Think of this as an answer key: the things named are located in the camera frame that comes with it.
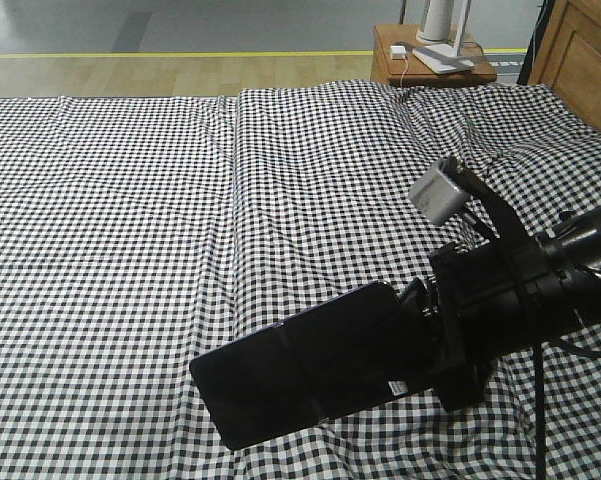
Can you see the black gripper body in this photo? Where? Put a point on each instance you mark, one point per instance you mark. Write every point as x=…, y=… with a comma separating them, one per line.
x=478, y=307

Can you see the black smartphone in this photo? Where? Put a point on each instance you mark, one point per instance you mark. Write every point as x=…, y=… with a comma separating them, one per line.
x=359, y=350

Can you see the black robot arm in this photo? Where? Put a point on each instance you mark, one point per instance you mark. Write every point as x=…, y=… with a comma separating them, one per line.
x=575, y=245

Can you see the wooden nightstand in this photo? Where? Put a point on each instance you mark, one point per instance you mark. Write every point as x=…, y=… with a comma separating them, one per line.
x=401, y=60

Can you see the white charger adapter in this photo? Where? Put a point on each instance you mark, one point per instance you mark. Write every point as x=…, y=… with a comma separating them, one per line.
x=397, y=52

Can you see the wooden headboard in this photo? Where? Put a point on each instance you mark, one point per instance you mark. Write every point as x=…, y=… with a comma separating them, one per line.
x=569, y=58

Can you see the white cylindrical device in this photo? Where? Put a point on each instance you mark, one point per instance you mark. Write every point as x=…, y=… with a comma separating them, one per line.
x=435, y=21

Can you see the black white checkered bedsheet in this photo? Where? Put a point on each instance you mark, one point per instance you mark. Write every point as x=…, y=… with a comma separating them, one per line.
x=138, y=233

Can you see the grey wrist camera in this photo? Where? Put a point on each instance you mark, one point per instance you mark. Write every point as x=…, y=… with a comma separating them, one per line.
x=436, y=194

